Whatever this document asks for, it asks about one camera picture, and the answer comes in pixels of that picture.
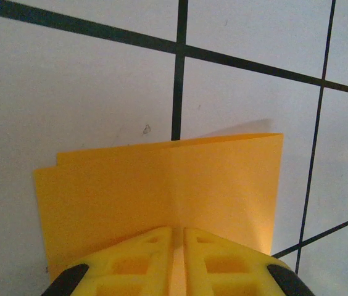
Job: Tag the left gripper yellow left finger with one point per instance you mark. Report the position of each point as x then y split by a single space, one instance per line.
124 265

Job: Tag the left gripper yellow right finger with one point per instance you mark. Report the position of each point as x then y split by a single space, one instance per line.
229 268

